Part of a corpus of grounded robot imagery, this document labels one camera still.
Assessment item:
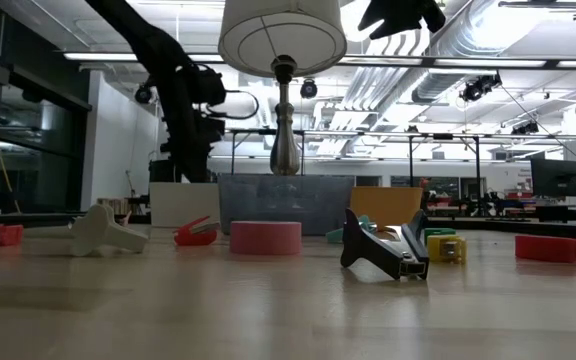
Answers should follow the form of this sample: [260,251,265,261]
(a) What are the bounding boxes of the black overhead frame bar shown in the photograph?
[187,52,576,70]

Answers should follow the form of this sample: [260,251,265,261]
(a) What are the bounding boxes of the orange plastic bin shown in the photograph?
[350,186,424,229]

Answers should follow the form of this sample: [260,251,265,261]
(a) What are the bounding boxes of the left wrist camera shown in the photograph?
[187,63,228,109]

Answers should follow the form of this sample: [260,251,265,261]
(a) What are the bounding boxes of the wooden book shelf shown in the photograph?
[96,196,142,216]

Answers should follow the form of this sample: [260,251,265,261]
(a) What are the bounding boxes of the silver air duct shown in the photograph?
[410,0,534,104]

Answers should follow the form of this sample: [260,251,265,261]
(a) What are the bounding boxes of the black left camera cable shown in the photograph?
[210,88,261,121]

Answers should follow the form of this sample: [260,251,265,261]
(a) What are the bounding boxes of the black metal frame table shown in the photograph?
[225,127,484,190]

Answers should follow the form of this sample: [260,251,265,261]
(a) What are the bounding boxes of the pink tape roll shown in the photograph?
[229,220,303,256]

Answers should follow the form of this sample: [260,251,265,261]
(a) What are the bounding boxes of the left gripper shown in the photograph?
[160,67,226,184]

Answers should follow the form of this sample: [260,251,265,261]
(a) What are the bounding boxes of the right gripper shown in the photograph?
[357,0,447,41]

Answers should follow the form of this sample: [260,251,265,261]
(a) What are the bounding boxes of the white plastic bin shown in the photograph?
[149,182,222,229]

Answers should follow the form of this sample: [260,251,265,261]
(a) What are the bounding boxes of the black cluttered desk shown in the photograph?
[487,202,576,226]

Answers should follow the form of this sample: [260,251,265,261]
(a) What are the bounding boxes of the black hanging camera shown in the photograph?
[300,78,319,100]
[134,82,154,105]
[511,121,540,136]
[460,72,503,103]

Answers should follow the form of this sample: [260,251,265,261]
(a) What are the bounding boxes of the black computer monitor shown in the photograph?
[530,158,576,198]
[148,157,177,184]

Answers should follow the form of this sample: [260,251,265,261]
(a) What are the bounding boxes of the white staple remover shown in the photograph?
[67,203,150,258]

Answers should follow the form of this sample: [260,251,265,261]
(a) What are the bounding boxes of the yellow mini stapler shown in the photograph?
[426,234,468,265]

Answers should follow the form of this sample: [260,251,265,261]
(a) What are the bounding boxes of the black staple remover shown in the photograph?
[339,207,431,281]

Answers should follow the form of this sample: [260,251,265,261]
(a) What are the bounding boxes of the grey translucent plastic bin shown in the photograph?
[217,173,355,236]

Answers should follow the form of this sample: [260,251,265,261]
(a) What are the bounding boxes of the red mini stapler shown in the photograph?
[514,234,576,264]
[172,215,221,247]
[0,223,25,248]

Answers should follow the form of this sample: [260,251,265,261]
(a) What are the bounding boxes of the silver lamp with white shade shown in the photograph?
[217,0,348,177]

